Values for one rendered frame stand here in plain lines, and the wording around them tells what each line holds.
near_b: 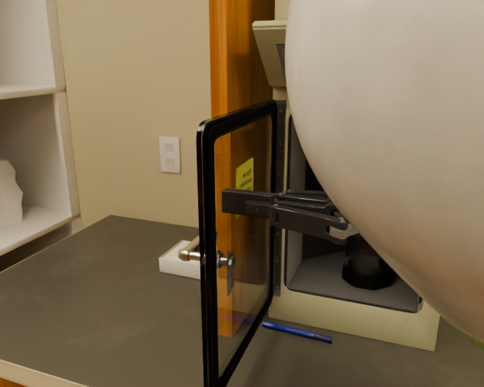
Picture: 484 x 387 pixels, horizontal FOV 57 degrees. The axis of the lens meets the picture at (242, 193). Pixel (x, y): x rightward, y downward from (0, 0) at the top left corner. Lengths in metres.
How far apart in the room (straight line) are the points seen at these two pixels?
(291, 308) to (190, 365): 0.23
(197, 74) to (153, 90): 0.16
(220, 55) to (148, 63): 0.70
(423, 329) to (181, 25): 0.99
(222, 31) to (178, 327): 0.57
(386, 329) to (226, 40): 0.60
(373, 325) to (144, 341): 0.44
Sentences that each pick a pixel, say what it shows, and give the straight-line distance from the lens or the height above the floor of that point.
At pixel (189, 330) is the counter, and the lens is 0.93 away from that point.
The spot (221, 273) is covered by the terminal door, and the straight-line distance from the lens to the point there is 0.62.
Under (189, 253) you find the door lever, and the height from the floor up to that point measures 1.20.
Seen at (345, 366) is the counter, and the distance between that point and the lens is 0.86.
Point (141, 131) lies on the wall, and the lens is 1.46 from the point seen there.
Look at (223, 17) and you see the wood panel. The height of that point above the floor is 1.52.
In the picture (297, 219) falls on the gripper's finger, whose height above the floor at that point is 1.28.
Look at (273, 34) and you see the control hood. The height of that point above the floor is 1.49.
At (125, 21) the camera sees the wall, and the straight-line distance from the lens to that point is 1.46.
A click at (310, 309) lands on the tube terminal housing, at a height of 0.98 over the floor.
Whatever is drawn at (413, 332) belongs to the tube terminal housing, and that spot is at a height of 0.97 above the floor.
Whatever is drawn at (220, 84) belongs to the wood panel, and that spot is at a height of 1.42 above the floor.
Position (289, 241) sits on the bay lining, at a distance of 0.89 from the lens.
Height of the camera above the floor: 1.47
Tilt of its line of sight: 18 degrees down
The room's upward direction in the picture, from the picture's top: straight up
